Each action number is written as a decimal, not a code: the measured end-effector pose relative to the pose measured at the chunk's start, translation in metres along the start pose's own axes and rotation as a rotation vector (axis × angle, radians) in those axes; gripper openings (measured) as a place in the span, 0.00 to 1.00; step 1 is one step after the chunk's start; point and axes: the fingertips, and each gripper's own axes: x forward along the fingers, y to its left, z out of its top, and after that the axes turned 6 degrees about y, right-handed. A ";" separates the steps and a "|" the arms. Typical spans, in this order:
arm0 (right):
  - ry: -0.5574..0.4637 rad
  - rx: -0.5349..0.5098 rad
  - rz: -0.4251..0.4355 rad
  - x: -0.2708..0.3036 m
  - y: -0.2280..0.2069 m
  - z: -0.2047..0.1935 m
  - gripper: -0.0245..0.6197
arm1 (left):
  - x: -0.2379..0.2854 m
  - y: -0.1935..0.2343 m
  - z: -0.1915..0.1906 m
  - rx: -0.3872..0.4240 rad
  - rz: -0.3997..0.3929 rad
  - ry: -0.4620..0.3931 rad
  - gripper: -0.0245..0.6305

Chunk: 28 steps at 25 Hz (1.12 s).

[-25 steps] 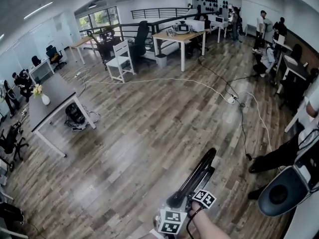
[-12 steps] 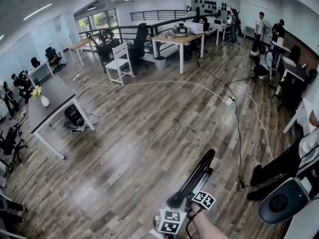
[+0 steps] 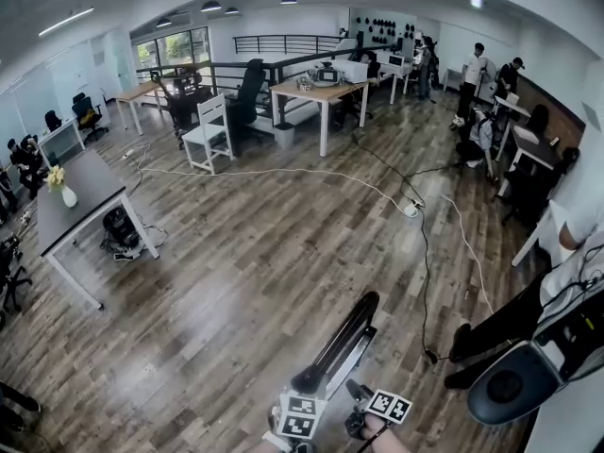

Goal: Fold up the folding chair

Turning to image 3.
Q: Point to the ceiling light strip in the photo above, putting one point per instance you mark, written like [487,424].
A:
[66,21]

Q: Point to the black swivel chair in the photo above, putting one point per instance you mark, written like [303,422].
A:
[11,276]

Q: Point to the wooden top white leg desk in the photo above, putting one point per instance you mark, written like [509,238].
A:
[137,91]
[313,93]

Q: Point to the black metal railing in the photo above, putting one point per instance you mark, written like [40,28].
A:
[283,44]

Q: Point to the tall black office chair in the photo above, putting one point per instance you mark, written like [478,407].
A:
[247,92]

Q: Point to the large window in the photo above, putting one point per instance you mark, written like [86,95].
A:
[172,47]

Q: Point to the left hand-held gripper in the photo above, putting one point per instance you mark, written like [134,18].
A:
[298,418]

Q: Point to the dark top desk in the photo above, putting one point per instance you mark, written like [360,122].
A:
[535,148]

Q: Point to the grey equipment on desk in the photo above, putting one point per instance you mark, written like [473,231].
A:
[323,76]

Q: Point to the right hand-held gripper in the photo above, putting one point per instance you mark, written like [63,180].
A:
[389,406]

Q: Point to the small white table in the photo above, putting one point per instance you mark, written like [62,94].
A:
[61,139]

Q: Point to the dark top white leg table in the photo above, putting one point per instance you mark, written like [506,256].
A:
[80,191]

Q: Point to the black equipment rig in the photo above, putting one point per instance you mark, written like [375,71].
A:
[184,97]

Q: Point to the grey rounded headset device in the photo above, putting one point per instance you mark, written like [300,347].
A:
[512,385]

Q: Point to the black office chair yellow cushion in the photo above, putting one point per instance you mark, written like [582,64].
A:
[87,116]

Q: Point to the white box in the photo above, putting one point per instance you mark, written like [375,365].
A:
[351,70]

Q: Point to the person's right forearm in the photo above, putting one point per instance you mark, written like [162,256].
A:
[384,439]

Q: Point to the white wooden chair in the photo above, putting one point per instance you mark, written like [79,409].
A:
[207,132]

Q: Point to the grey waste bin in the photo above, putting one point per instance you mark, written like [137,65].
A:
[285,136]

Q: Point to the person's left forearm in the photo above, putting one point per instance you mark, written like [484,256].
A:
[278,443]

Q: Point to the white vase with yellow flowers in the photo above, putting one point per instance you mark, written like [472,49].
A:
[68,197]

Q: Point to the wall rack of black caps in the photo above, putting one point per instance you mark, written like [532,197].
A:
[384,28]

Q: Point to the small black office chair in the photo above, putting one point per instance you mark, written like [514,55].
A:
[53,121]

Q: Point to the small white power strip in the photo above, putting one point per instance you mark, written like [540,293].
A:
[127,155]

